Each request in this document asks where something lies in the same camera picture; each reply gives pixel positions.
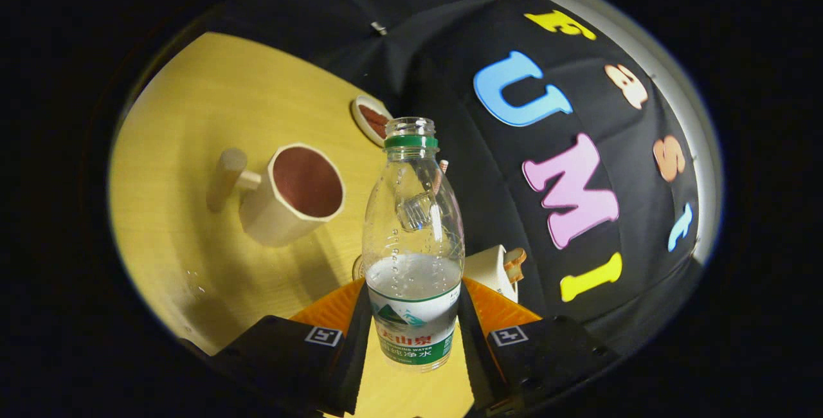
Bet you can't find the wooden table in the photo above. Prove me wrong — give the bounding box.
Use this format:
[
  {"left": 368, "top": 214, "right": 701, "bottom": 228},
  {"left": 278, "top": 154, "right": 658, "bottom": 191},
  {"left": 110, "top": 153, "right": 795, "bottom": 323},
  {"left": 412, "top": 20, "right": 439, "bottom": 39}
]
[{"left": 108, "top": 32, "right": 476, "bottom": 418}]

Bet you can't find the clear drinking glass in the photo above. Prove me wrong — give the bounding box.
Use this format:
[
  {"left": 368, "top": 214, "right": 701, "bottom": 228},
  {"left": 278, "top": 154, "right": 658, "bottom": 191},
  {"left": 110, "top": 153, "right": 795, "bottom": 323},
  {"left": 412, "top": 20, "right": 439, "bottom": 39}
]
[{"left": 395, "top": 192, "right": 444, "bottom": 232}]

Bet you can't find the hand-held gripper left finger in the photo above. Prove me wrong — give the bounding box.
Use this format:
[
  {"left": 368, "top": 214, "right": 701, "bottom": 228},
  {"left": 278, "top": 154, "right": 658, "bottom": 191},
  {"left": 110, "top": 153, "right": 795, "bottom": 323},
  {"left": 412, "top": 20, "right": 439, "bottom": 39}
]
[{"left": 186, "top": 278, "right": 374, "bottom": 417}]

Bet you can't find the white toaster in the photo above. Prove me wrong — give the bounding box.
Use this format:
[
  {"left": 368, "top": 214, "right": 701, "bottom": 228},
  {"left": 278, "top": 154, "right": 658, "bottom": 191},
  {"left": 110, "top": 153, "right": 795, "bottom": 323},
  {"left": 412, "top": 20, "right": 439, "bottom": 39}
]
[{"left": 463, "top": 244, "right": 519, "bottom": 303}]

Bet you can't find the black backdrop cloth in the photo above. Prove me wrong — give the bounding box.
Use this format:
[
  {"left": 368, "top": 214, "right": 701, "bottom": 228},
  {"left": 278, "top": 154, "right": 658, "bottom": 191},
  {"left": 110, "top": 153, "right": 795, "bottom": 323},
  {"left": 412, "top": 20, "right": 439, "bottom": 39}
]
[{"left": 212, "top": 0, "right": 701, "bottom": 354}]

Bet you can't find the round white plate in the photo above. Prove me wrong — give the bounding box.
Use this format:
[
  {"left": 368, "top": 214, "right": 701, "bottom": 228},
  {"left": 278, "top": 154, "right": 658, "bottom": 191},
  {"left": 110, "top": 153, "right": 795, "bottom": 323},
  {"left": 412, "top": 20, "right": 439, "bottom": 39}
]
[{"left": 351, "top": 95, "right": 394, "bottom": 147}]

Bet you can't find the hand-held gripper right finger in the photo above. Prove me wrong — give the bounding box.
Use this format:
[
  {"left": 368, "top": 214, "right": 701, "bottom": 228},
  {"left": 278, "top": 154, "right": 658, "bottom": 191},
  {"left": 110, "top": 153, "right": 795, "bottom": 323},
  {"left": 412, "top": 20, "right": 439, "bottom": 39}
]
[{"left": 455, "top": 278, "right": 621, "bottom": 415}]

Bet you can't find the cream cup with wooden handle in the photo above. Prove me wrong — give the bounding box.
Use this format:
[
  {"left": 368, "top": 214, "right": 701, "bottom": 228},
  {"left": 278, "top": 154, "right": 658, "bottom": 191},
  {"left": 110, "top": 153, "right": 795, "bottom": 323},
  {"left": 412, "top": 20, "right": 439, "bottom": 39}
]
[{"left": 206, "top": 143, "right": 346, "bottom": 248}]

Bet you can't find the clear plastic bottle green label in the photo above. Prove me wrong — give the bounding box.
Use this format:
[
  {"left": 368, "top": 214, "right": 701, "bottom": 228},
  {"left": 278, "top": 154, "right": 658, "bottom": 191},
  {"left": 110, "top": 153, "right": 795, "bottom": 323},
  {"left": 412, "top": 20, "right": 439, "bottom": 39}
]
[{"left": 361, "top": 117, "right": 466, "bottom": 372}]

